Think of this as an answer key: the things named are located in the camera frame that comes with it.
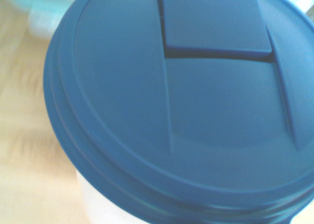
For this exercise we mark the light blue plastic object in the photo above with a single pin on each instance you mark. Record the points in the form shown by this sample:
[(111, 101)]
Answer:
[(36, 8)]

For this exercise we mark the blue plastic lid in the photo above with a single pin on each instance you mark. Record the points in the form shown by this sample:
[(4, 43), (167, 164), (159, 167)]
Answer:
[(184, 111)]

